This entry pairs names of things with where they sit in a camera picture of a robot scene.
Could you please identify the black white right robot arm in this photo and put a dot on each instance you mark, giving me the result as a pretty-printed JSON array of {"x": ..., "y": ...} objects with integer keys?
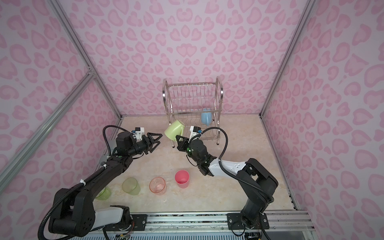
[{"x": 256, "y": 181}]

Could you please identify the translucent green plastic cup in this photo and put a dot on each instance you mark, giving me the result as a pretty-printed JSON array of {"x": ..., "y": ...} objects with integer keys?
[{"x": 131, "y": 186}]

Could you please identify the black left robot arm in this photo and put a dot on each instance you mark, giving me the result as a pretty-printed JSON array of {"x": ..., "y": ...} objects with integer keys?
[{"x": 73, "y": 213}]

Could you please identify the translucent teal plastic cup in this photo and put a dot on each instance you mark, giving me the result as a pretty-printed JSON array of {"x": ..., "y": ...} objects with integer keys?
[{"x": 112, "y": 145}]

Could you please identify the opaque pink plastic cup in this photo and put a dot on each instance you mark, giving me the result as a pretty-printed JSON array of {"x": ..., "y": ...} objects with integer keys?
[{"x": 182, "y": 178}]

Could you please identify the aluminium corner frame post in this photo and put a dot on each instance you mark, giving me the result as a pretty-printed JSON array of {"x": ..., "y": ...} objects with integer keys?
[
  {"x": 297, "y": 34},
  {"x": 80, "y": 47}
]

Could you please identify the aluminium corner frame post right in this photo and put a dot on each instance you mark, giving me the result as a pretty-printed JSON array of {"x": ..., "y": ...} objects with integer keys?
[{"x": 297, "y": 34}]

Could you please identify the light green ceramic mug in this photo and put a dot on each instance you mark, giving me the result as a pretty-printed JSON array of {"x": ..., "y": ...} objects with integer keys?
[{"x": 175, "y": 129}]

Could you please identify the light blue ceramic mug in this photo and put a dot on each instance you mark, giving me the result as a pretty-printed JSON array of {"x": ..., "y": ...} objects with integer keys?
[{"x": 206, "y": 117}]

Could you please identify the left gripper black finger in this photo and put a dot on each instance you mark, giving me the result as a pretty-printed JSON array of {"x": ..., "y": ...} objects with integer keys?
[
  {"x": 152, "y": 147},
  {"x": 153, "y": 138}
]

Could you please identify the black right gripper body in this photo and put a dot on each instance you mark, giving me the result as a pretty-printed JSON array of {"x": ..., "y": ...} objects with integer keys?
[{"x": 190, "y": 151}]

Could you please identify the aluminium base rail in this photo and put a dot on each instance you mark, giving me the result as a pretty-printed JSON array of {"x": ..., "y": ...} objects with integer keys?
[{"x": 277, "y": 225}]

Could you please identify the translucent pink plastic cup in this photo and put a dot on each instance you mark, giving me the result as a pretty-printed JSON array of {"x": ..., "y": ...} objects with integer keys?
[{"x": 157, "y": 186}]

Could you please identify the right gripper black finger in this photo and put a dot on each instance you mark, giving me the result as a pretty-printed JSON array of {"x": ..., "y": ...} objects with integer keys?
[
  {"x": 182, "y": 141},
  {"x": 182, "y": 147}
]

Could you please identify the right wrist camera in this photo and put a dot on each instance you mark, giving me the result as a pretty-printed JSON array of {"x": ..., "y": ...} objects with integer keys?
[{"x": 194, "y": 131}]

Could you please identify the steel two-tier dish rack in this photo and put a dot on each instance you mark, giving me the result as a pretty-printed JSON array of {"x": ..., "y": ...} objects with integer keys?
[{"x": 186, "y": 101}]

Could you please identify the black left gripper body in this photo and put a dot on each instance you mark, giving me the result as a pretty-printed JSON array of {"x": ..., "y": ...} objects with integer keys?
[{"x": 142, "y": 146}]

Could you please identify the aluminium diagonal frame bar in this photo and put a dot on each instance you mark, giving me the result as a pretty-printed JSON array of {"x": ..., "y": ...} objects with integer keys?
[{"x": 19, "y": 160}]

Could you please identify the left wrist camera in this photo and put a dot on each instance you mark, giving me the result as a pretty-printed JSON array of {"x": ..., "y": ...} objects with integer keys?
[{"x": 138, "y": 133}]

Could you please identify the aluminium corner frame post left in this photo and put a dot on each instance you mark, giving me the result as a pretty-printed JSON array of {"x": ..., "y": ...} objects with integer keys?
[{"x": 80, "y": 47}]

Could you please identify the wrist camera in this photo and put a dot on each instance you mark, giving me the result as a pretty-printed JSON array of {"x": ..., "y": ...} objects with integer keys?
[
  {"x": 194, "y": 131},
  {"x": 138, "y": 133}
]

